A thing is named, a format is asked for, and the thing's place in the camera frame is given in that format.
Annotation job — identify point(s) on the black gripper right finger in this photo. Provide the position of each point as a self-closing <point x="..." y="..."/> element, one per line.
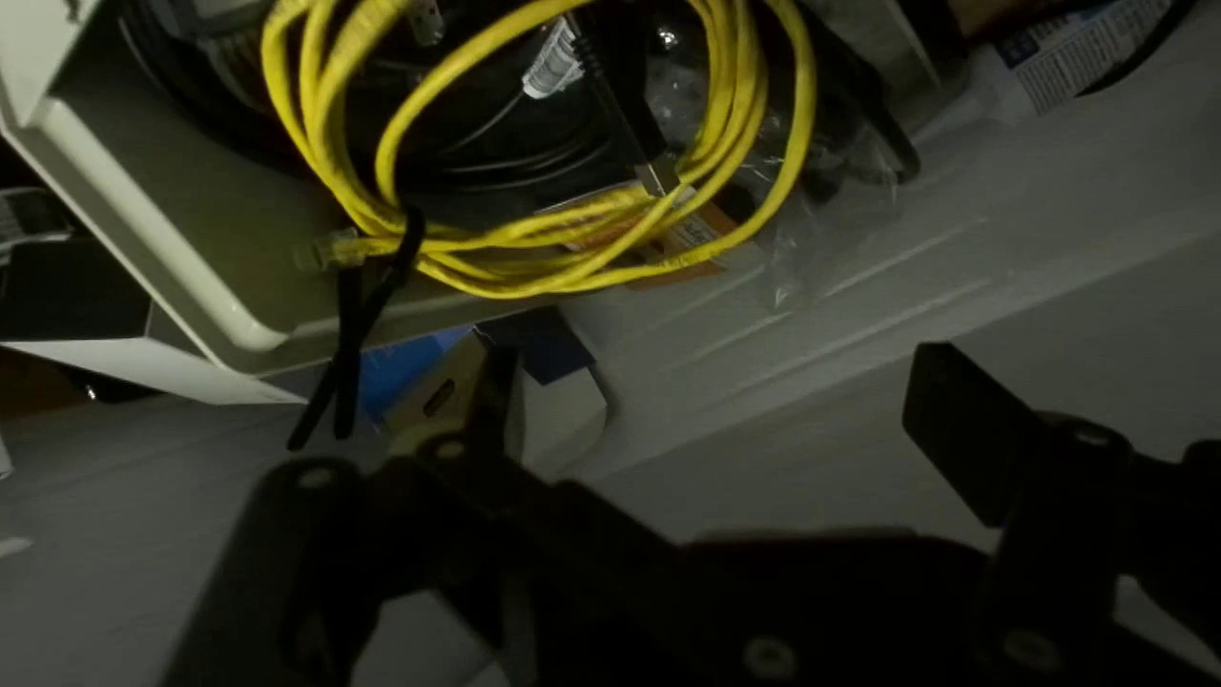
<point x="1018" y="443"/>

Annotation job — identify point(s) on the white shelf unit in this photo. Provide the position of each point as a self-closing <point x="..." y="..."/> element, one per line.
<point x="966" y="291"/>

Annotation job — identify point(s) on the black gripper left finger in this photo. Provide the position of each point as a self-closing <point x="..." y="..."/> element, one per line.
<point x="317" y="557"/>

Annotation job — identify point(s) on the grey plastic tool box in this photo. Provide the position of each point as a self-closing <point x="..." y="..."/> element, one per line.
<point x="194" y="230"/>

